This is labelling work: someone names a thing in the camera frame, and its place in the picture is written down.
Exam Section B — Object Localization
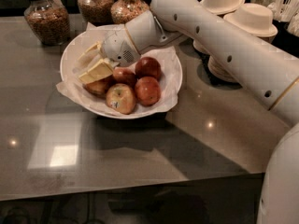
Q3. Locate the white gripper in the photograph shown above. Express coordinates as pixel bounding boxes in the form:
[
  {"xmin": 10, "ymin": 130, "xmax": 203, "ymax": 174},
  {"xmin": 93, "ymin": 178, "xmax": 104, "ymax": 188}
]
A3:
[{"xmin": 77, "ymin": 30, "xmax": 141, "ymax": 84}]

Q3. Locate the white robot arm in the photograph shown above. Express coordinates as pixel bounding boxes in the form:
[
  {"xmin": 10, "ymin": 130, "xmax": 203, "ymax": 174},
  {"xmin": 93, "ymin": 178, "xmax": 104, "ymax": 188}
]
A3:
[{"xmin": 92, "ymin": 0, "xmax": 299, "ymax": 224}]

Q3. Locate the dark apple back middle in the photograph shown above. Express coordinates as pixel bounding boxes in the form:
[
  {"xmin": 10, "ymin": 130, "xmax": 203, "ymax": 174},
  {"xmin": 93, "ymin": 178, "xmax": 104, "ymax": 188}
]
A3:
[{"xmin": 113, "ymin": 67, "xmax": 137, "ymax": 88}]

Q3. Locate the red apple back left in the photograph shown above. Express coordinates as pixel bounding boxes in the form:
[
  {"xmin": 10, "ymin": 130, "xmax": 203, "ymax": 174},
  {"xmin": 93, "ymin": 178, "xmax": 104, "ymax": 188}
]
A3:
[{"xmin": 83, "ymin": 76, "xmax": 115, "ymax": 97}]

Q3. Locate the red apple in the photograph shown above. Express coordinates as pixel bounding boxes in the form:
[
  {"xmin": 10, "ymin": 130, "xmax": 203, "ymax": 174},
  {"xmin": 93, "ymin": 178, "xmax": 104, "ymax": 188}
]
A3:
[
  {"xmin": 83, "ymin": 76, "xmax": 115, "ymax": 97},
  {"xmin": 135, "ymin": 57, "xmax": 162, "ymax": 79}
]

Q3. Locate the yellow-red apple with sticker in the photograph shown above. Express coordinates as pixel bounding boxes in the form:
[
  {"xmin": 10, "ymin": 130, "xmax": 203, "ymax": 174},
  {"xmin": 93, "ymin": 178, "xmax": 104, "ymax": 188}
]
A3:
[{"xmin": 106, "ymin": 83, "xmax": 136, "ymax": 115}]

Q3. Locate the red apple back right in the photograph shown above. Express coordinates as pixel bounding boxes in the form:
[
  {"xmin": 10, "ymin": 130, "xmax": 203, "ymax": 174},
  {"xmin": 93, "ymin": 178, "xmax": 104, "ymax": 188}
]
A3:
[{"xmin": 135, "ymin": 57, "xmax": 162, "ymax": 79}]

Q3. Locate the orange-red apple front right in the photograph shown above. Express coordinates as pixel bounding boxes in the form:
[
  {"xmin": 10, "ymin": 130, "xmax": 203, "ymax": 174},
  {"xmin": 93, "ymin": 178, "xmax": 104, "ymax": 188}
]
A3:
[{"xmin": 135, "ymin": 77, "xmax": 161, "ymax": 106}]

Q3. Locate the white bowl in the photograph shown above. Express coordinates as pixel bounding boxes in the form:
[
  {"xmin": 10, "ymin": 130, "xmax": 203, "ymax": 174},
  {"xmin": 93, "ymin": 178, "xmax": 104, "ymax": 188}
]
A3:
[{"xmin": 59, "ymin": 23, "xmax": 184, "ymax": 120}]

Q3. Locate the paper bowl stack back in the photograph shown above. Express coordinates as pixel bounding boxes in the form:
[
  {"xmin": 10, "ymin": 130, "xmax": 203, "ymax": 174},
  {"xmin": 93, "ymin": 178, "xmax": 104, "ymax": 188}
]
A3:
[{"xmin": 200, "ymin": 0, "xmax": 245, "ymax": 17}]

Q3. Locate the paper bowl stack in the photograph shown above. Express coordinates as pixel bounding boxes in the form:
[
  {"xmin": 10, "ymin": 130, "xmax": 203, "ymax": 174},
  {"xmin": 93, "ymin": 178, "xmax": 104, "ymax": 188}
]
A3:
[
  {"xmin": 208, "ymin": 3, "xmax": 278, "ymax": 82},
  {"xmin": 200, "ymin": 0, "xmax": 245, "ymax": 17}
]

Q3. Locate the paper bowl stack front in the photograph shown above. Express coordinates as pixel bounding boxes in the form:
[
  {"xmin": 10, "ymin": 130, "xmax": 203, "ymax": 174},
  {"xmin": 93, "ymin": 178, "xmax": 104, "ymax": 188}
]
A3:
[{"xmin": 208, "ymin": 3, "xmax": 278, "ymax": 82}]

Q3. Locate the glass cereal jar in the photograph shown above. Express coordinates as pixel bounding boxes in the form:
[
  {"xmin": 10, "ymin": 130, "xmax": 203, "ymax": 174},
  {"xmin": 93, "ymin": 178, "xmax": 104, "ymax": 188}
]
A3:
[
  {"xmin": 110, "ymin": 0, "xmax": 150, "ymax": 24},
  {"xmin": 24, "ymin": 0, "xmax": 70, "ymax": 46},
  {"xmin": 78, "ymin": 0, "xmax": 114, "ymax": 25}
]

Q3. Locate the glass cereal jar far left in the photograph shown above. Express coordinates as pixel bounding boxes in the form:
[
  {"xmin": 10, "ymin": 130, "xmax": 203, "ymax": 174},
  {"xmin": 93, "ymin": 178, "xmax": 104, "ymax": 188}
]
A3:
[{"xmin": 24, "ymin": 0, "xmax": 70, "ymax": 46}]

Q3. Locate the white stir sticks bundle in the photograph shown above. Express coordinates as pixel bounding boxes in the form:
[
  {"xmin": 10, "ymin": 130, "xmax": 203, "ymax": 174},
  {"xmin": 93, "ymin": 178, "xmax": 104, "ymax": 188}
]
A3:
[{"xmin": 274, "ymin": 0, "xmax": 299, "ymax": 22}]

